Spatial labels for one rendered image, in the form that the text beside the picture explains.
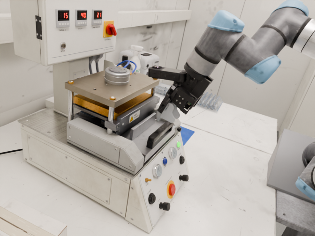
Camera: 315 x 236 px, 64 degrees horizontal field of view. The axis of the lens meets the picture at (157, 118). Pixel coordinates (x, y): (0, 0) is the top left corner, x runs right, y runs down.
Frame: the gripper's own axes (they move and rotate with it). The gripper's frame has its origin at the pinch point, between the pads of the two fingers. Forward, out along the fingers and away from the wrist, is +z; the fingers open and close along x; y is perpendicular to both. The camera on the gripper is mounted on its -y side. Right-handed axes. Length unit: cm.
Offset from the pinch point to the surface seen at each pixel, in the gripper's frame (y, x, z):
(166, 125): 3.5, 2.4, 2.1
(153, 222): 19.2, -13.9, 21.8
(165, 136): 5.4, 2.3, 5.7
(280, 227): 102, 99, 74
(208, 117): 12, 74, 27
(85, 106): -18.8, -10.2, 7.1
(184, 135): 8, 44, 28
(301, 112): 78, 203, 25
